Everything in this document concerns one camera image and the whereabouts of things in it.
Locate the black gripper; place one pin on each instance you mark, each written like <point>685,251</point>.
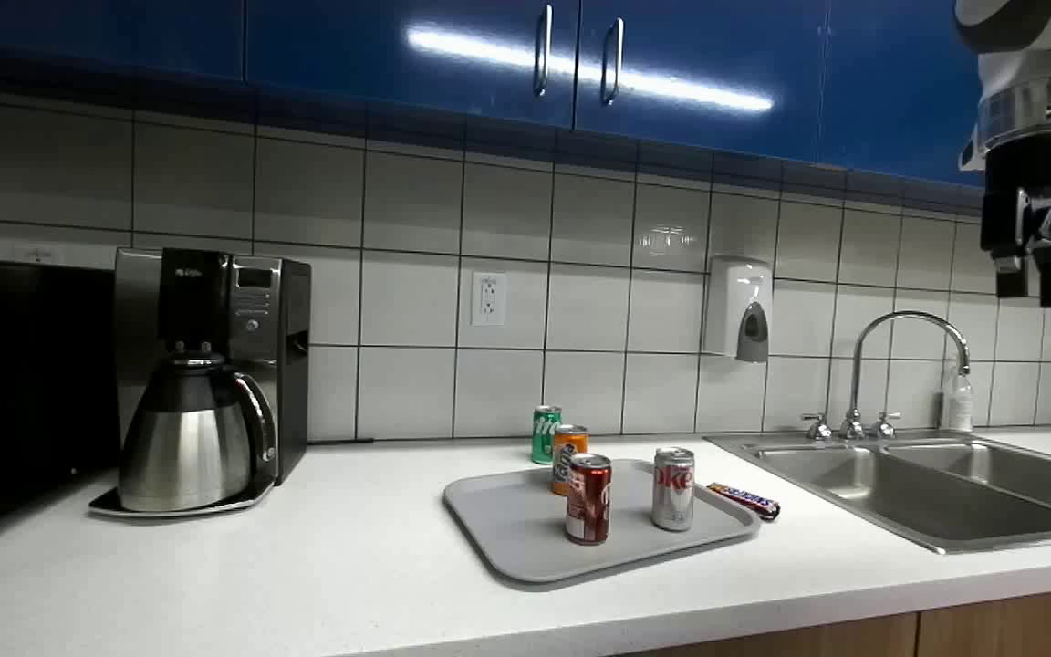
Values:
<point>1033,169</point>

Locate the silver diet soda can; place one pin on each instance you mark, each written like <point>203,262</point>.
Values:
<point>673,493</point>

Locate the orange soda can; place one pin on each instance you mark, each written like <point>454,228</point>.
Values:
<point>567,439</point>

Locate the dark red soda can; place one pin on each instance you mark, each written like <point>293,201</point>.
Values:
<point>590,503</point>

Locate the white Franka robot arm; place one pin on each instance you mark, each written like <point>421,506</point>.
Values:
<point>1037,98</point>

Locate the chrome faucet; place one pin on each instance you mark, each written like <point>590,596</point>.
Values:
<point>903,314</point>

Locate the clear dish soap bottle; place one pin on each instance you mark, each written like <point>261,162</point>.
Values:
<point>958,403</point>

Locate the stainless steel double sink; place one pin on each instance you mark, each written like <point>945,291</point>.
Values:
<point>975,497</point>

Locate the wooden base cabinet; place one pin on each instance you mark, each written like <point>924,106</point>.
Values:
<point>1011,627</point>

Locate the Snickers candy bar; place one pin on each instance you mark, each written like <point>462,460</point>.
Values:
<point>746,503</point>

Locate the green soda can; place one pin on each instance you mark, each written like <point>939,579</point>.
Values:
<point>546,435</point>

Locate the grey plastic tray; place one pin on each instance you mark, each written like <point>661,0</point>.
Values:
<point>512,522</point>

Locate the glossy blue upper cabinets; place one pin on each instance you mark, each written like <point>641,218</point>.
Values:
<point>307,39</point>

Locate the black steel coffee maker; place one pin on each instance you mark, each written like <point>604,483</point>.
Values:
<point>269,314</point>

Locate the stainless steel coffee carafe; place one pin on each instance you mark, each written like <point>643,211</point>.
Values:
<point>191,442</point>

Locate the black microwave oven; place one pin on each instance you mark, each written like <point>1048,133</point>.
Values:
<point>15,387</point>

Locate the white wall soap dispenser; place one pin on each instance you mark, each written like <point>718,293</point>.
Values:
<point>736,306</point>

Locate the white wall outlet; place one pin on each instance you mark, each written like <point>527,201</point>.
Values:
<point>489,296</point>

